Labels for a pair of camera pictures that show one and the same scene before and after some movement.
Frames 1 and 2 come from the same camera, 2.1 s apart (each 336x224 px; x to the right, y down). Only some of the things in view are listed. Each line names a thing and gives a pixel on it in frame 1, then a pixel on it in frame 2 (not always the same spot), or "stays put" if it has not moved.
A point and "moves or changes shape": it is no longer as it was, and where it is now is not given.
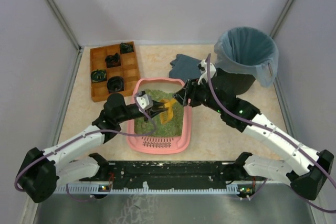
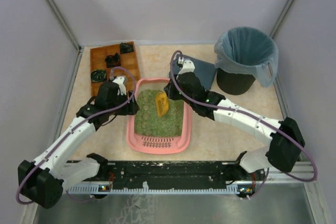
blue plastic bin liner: x=249 y=50 stays put
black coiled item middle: x=113 y=61 stays put
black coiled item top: x=126 y=48 stays put
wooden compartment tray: x=113 y=71 stays put
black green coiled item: x=98 y=75 stays put
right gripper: x=187 y=95 -> x=170 y=91
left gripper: x=153 y=108 -> x=132 y=102
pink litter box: x=150 y=145 stays put
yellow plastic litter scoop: x=167 y=116 moves or changes shape
